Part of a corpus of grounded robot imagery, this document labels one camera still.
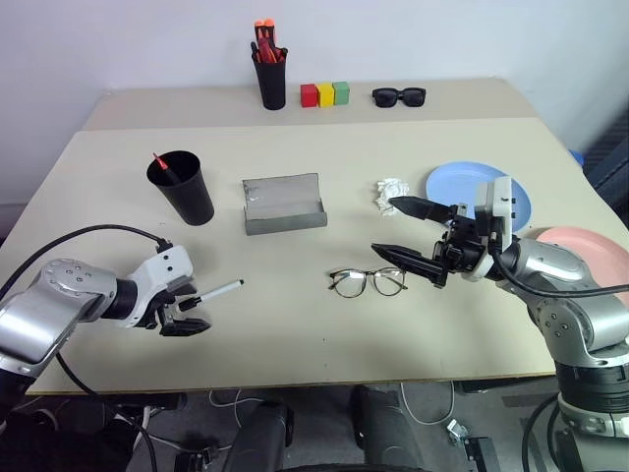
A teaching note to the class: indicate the red block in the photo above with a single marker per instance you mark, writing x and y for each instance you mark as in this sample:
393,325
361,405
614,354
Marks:
308,96

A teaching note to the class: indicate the tall narrow black cup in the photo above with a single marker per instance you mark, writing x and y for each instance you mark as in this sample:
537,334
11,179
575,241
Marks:
270,83

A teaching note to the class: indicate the dark rounded shape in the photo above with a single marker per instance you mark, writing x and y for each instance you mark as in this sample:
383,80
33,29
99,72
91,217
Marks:
260,437
383,428

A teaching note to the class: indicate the yellow block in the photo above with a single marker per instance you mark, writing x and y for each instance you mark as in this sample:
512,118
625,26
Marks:
325,96

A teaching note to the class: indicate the crumpled white tissue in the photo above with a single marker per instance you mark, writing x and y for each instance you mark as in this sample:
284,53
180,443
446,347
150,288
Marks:
390,194

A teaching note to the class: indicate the wide black cup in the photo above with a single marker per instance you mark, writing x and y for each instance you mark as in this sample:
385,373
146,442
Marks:
189,196

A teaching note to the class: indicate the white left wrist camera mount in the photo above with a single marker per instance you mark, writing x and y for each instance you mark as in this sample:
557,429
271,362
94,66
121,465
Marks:
164,263

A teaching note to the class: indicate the dark slatted panel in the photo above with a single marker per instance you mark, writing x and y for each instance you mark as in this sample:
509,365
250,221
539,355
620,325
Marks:
611,157

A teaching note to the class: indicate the red marker with black body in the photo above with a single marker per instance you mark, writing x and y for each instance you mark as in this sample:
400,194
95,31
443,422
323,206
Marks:
164,166

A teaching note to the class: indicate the grey open glasses case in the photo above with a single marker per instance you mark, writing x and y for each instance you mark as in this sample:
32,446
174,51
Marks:
282,201

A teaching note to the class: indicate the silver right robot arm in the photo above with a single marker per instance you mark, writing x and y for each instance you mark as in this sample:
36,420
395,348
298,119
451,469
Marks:
550,260

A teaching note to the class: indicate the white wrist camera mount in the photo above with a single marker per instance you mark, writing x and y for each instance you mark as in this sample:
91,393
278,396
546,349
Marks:
164,263
498,196

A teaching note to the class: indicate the pink plate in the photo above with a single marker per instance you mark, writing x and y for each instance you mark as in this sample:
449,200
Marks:
589,246

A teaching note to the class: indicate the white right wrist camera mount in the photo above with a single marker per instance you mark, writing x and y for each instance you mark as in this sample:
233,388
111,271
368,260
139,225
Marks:
498,196

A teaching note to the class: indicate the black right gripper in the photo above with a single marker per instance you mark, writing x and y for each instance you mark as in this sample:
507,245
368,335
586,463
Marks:
464,246

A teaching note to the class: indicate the green block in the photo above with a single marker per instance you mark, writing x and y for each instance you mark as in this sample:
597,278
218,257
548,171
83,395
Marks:
341,93

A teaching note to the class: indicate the white marker with black cap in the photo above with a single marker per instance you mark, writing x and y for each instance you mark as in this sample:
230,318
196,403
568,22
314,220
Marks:
221,290

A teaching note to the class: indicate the metal floor bracket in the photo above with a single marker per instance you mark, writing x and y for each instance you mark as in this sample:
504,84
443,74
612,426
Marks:
458,431

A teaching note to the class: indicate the clear thin-framed glasses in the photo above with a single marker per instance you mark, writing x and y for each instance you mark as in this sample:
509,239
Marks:
366,275

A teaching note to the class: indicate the light blue plate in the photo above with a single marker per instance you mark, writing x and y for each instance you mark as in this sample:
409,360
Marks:
452,187

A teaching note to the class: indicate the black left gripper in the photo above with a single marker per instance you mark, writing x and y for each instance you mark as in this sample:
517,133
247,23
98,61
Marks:
159,314

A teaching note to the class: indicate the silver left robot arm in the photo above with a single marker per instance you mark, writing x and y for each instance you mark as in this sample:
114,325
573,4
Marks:
39,319

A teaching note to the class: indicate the black sunglasses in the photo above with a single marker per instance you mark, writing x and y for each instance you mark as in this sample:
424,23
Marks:
388,97

